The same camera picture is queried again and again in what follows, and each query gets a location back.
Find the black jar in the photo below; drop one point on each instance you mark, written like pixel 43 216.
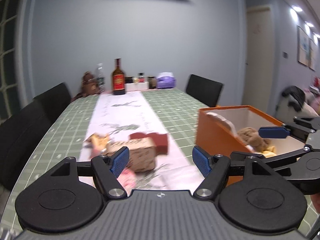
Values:
pixel 128 80

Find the beige towel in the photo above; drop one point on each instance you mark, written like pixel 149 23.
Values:
pixel 225 121

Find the cream plain door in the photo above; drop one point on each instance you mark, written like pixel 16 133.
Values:
pixel 258 60

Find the perforated wooden box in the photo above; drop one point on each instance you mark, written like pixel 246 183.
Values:
pixel 137 155

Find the brown bear figure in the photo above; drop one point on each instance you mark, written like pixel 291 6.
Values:
pixel 89 85

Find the orange snack packet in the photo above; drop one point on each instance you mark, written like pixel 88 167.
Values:
pixel 98 142

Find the glass panel door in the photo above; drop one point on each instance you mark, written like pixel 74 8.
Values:
pixel 10 55

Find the white rectangular box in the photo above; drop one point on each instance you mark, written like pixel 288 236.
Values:
pixel 137 87

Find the clear plastic water bottle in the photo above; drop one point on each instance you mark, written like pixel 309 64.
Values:
pixel 100 77

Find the ceiling spotlight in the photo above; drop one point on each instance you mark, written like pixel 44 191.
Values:
pixel 316 36
pixel 309 24
pixel 296 8

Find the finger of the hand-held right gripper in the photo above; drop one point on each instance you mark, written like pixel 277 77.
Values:
pixel 273 132
pixel 282 158

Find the white printed table runner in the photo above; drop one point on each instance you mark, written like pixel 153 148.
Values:
pixel 125 115

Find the small jar with red label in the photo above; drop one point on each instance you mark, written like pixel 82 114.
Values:
pixel 141 78

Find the framed wall picture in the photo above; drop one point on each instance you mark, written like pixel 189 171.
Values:
pixel 313 55
pixel 303 46

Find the brown plush toy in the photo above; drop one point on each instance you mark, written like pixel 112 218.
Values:
pixel 252 137

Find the light sofa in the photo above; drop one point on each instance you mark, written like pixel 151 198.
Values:
pixel 287 115

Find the purple tissue pack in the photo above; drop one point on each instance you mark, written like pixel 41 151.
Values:
pixel 166 81

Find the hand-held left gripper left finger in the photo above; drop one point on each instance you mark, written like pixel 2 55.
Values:
pixel 120 161

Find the orange cardboard box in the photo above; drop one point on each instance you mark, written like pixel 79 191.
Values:
pixel 215 135

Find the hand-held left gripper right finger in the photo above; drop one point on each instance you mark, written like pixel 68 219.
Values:
pixel 201 161

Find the brown bottle with red label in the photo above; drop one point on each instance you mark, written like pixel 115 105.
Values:
pixel 118 80

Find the dark jacket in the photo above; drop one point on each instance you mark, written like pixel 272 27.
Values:
pixel 293 96

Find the pink white knitted cloth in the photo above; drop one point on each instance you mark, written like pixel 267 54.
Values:
pixel 126 177

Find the dark glass jar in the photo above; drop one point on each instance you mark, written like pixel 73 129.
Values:
pixel 152 82

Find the black chair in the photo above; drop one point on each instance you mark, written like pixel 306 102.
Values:
pixel 53 100
pixel 203 90
pixel 22 140

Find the dark red block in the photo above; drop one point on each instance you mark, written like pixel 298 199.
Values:
pixel 161 142

